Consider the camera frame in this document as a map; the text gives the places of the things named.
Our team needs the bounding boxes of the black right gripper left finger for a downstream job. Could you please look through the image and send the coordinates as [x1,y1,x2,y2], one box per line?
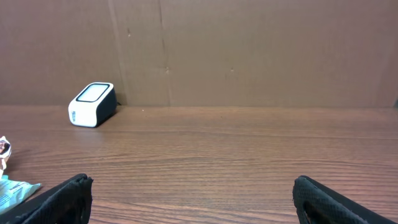
[1,174,93,224]

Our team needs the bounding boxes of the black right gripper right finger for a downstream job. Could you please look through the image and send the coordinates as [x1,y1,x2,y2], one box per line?
[292,175,396,224]

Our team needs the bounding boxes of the teal tissue pack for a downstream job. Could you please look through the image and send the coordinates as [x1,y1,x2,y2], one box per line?
[0,175,42,214]

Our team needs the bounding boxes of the clear cookie wrapper bag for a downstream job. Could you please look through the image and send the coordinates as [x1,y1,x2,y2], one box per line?
[0,136,12,176]

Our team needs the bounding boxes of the white barcode scanner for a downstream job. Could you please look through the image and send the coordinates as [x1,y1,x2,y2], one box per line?
[68,82,118,128]

